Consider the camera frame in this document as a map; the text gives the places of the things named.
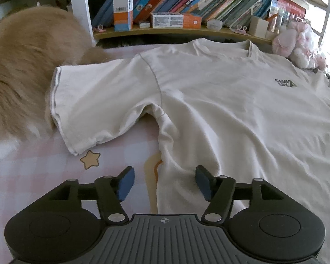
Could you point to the pink white plush toy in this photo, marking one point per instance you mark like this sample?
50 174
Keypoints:
284 41

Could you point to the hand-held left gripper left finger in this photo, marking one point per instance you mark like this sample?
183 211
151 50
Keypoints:
125 185

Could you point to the beige pen holder box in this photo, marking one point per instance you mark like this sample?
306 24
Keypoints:
258 27

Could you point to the small white case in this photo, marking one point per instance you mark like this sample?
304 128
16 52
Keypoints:
214 24

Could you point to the wooden bookshelf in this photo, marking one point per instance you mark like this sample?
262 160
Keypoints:
165 34

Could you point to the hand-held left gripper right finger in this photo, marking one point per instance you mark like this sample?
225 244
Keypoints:
205 185

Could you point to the pink checked bed sheet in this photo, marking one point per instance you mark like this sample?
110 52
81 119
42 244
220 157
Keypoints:
30 176

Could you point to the flat white box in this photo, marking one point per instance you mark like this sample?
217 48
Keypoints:
166 20

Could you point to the tall white orange box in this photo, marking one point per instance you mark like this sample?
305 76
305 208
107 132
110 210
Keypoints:
123 5

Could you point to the white shelf post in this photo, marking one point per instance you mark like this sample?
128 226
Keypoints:
81 8

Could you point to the cream t-shirt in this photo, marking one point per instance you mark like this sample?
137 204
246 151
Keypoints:
222 101

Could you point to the flat orange box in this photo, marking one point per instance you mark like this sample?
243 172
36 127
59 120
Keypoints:
192 21

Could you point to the orange cat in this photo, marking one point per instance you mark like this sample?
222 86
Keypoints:
22 60

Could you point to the row of books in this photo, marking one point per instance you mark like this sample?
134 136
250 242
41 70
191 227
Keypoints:
222 0

